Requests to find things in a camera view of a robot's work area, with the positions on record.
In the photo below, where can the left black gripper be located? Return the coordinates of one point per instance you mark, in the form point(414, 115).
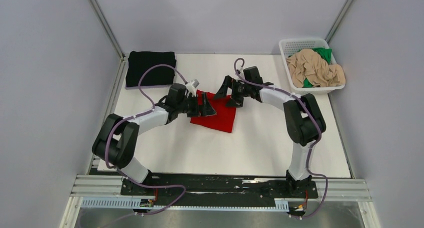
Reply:
point(205, 110)

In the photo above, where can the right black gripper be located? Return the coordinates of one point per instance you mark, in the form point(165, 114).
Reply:
point(236, 102)

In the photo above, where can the red t-shirt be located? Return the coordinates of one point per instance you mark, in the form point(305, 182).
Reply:
point(224, 118)

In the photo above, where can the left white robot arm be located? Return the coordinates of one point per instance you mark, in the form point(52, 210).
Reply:
point(117, 138)

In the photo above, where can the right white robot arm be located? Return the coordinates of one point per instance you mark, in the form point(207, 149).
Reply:
point(304, 120)

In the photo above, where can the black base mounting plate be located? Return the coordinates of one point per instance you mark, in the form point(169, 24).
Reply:
point(214, 190)

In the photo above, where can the folded black t-shirt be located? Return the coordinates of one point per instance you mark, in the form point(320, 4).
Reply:
point(150, 69)

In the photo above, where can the beige t-shirt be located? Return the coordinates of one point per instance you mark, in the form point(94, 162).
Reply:
point(308, 64)

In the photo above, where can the green t-shirt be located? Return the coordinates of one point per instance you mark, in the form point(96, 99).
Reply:
point(325, 54)

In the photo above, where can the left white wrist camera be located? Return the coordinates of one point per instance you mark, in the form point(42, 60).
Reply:
point(191, 86)

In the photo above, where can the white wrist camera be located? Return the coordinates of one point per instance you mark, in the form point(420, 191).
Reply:
point(240, 73)
point(191, 86)

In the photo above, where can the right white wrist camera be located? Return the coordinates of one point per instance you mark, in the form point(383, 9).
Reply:
point(240, 73)

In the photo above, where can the white slotted cable duct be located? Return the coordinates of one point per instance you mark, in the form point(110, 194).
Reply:
point(145, 204)

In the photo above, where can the right aluminium frame post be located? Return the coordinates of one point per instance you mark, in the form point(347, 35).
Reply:
point(338, 20)

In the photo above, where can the aluminium frame post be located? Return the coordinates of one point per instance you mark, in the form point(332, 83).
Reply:
point(338, 20)
point(106, 27)

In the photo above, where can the left aluminium frame post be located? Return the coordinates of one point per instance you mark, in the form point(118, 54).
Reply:
point(106, 27)

